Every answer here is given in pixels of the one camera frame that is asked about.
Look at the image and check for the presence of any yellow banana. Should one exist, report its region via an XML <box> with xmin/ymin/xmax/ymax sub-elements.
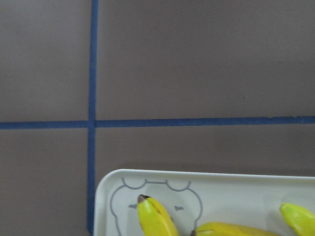
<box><xmin>280</xmin><ymin>203</ymin><xmax>315</xmax><ymax>236</ymax></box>
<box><xmin>137</xmin><ymin>194</ymin><xmax>179</xmax><ymax>236</ymax></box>
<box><xmin>190</xmin><ymin>222</ymin><xmax>278</xmax><ymax>236</ymax></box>

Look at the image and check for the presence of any white bear tray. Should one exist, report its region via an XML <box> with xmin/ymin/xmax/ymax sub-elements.
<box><xmin>94</xmin><ymin>169</ymin><xmax>315</xmax><ymax>236</ymax></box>

